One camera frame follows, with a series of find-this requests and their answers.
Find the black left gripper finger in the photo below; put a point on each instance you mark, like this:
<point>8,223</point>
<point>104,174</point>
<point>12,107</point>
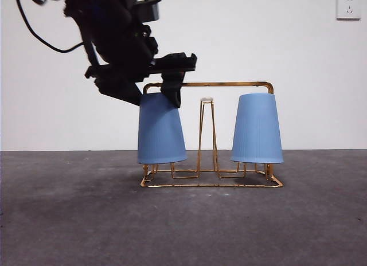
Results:
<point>172,89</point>
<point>120,91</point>

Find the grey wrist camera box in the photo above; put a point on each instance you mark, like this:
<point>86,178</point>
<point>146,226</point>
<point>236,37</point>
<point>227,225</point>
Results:
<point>149,9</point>

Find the white wall outlet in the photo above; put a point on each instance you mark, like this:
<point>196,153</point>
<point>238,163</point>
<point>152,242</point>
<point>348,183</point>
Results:
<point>348,7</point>

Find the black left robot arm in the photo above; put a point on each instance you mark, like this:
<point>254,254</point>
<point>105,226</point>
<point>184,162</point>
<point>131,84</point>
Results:
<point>97,5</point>

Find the blue ribbed cup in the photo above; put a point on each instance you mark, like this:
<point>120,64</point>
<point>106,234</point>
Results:
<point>160,134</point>
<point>256,128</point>

